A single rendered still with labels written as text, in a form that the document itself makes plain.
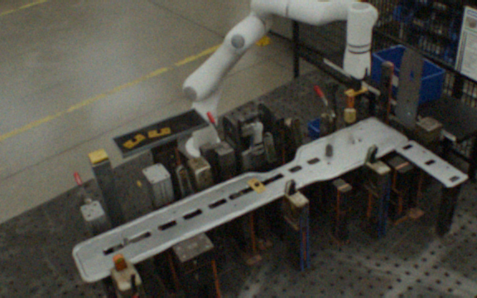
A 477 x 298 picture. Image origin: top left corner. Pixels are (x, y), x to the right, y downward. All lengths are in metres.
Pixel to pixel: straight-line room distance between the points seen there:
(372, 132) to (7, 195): 2.63
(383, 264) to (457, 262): 0.28
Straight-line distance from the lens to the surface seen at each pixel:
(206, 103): 2.47
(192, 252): 1.80
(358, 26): 1.95
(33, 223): 2.61
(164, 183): 1.99
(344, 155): 2.19
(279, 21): 5.07
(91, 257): 1.92
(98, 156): 2.07
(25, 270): 2.42
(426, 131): 2.28
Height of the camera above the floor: 2.34
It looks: 36 degrees down
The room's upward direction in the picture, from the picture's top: 7 degrees counter-clockwise
